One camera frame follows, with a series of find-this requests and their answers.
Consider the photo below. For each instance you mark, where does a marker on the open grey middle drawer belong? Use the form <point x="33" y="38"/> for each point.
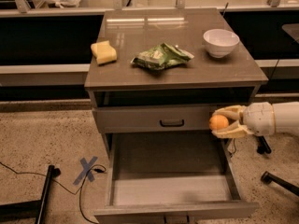
<point x="170" y="178"/>

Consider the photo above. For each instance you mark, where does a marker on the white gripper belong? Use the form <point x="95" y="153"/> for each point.
<point x="258" y="118"/>

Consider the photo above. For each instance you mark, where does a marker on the black stand leg left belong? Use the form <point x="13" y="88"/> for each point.
<point x="32" y="209"/>

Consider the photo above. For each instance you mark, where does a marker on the yellow sponge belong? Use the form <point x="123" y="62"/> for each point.
<point x="103" y="52"/>

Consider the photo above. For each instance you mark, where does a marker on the black stand leg right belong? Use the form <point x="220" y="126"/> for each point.
<point x="263" y="146"/>

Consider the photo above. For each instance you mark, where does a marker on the closed grey top drawer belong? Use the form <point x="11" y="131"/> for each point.
<point x="153" y="118"/>

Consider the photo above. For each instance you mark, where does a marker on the orange fruit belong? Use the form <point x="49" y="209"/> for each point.
<point x="218" y="122"/>

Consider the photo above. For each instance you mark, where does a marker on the metal railing frame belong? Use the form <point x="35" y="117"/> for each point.
<point x="149" y="3"/>

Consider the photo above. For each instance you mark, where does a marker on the grey drawer cabinet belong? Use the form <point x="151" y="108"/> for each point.
<point x="202" y="80"/>

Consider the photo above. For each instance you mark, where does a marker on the black caster leg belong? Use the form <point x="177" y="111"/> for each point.
<point x="267" y="178"/>

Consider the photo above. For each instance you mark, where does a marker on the black stand leg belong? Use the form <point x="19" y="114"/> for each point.
<point x="32" y="209"/>
<point x="263" y="146"/>

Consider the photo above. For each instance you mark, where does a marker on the blue tape cross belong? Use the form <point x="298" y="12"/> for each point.
<point x="86" y="170"/>

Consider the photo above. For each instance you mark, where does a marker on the green chip bag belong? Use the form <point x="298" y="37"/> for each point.
<point x="162" y="57"/>

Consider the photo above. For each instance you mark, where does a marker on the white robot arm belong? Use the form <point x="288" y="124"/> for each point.
<point x="286" y="118"/>

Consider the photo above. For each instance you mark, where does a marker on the white bowl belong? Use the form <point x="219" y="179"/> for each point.
<point x="220" y="42"/>

